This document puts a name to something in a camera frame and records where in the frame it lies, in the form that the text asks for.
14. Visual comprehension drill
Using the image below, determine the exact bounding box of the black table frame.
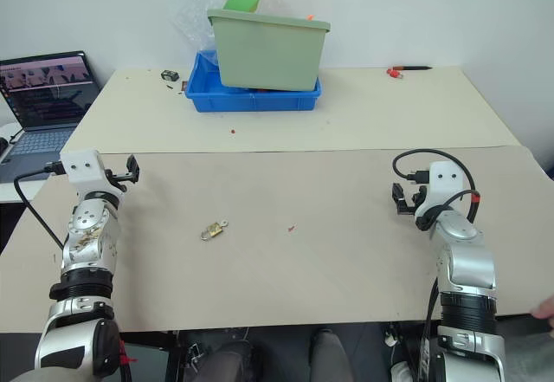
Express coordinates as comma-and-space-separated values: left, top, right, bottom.
119, 328, 191, 382

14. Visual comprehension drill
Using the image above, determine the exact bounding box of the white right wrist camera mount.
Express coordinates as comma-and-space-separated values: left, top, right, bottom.
414, 160, 467, 220

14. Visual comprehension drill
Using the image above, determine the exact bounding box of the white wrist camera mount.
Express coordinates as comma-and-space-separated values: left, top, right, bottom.
414, 160, 467, 220
59, 149, 124, 197

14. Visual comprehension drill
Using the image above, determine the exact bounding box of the blue plastic tray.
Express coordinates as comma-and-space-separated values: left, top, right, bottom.
184, 50, 324, 114

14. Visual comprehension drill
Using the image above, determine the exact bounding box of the brass padlock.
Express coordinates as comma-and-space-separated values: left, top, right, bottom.
199, 223, 224, 243

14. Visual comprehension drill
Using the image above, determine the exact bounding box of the bystander bare hand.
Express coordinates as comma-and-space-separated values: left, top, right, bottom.
531, 294, 554, 321

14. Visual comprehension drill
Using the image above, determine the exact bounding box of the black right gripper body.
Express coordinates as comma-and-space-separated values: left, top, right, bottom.
395, 197, 429, 218

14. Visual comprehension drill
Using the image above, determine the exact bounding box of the sage green plastic bin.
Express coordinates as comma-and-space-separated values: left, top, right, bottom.
206, 7, 332, 93

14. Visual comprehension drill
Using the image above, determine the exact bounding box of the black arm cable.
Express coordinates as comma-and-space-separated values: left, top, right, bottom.
13, 160, 67, 251
391, 148, 482, 232

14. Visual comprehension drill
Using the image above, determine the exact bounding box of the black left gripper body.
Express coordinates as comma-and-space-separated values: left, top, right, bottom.
103, 166, 132, 194

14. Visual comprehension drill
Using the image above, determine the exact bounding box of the beige board mat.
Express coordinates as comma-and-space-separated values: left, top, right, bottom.
0, 145, 554, 334

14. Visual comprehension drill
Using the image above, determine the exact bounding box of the red cable tie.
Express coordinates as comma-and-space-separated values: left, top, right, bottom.
118, 341, 139, 369

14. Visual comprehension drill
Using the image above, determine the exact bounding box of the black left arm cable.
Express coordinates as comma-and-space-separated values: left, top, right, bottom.
13, 160, 67, 251

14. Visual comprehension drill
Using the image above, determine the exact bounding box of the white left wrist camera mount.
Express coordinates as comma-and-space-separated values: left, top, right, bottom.
59, 149, 124, 197

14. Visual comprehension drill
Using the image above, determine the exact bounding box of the dark rounded grey shape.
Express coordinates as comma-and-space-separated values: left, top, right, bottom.
190, 339, 257, 382
310, 328, 354, 382

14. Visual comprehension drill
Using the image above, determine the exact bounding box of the clear plastic bag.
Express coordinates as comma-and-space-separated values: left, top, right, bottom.
167, 0, 300, 68

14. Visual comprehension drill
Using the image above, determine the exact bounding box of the thin black cable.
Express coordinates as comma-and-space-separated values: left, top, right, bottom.
420, 278, 441, 382

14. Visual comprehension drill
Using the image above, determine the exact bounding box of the open grey laptop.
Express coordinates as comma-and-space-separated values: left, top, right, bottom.
0, 49, 104, 185

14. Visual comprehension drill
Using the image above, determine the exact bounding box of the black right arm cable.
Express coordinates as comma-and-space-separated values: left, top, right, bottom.
391, 148, 482, 232

